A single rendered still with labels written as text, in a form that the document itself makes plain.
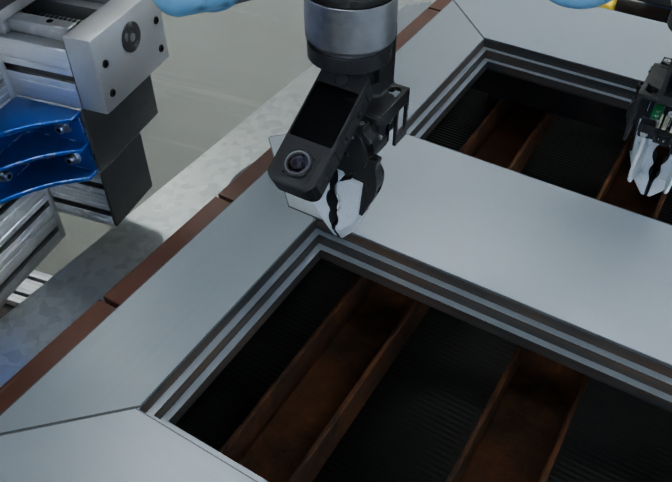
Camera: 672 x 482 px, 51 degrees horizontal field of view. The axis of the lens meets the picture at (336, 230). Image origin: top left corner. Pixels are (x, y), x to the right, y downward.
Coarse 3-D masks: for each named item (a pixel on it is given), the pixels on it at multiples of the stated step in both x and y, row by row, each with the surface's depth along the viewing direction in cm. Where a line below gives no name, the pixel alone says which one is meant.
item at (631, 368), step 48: (480, 48) 101; (432, 96) 91; (624, 96) 95; (336, 240) 73; (288, 288) 70; (432, 288) 69; (480, 288) 67; (240, 336) 66; (528, 336) 66; (576, 336) 64; (192, 384) 62; (624, 384) 62
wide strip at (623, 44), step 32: (480, 0) 110; (512, 0) 110; (544, 0) 110; (480, 32) 102; (512, 32) 102; (544, 32) 102; (576, 32) 102; (608, 32) 102; (640, 32) 102; (608, 64) 96; (640, 64) 96
